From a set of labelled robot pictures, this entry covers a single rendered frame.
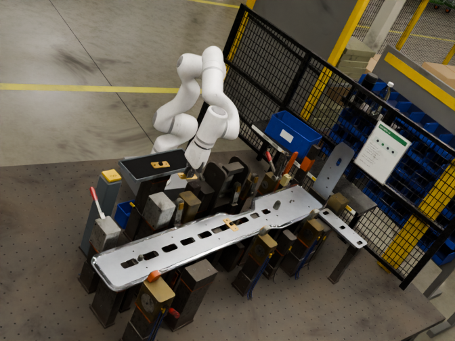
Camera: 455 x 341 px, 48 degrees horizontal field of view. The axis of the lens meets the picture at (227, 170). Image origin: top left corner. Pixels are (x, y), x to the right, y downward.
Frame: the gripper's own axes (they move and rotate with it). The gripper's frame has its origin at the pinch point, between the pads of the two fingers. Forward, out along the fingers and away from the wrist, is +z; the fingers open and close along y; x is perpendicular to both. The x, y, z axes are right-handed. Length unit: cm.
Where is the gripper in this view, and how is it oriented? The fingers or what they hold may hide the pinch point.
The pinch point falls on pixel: (189, 171)
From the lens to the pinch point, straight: 214.9
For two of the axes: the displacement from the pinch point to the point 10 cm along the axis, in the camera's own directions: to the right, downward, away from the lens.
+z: -4.0, 7.5, 5.3
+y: 4.9, 6.6, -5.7
